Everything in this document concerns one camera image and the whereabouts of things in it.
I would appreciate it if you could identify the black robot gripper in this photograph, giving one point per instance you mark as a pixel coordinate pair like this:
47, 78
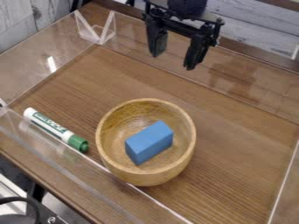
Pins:
184, 17

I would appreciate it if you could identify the green and white marker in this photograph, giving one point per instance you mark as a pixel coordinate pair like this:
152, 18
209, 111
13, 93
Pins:
56, 130

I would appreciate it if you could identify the brown wooden bowl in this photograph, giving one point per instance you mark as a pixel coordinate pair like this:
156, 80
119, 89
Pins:
123, 121

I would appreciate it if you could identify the blue rectangular block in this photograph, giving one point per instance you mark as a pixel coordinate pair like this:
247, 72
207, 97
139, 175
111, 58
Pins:
148, 142

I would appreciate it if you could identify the clear acrylic tray wall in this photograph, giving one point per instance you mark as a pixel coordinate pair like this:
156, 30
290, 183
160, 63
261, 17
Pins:
87, 64

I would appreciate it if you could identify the black metal table bracket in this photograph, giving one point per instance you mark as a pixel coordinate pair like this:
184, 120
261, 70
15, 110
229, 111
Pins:
48, 216

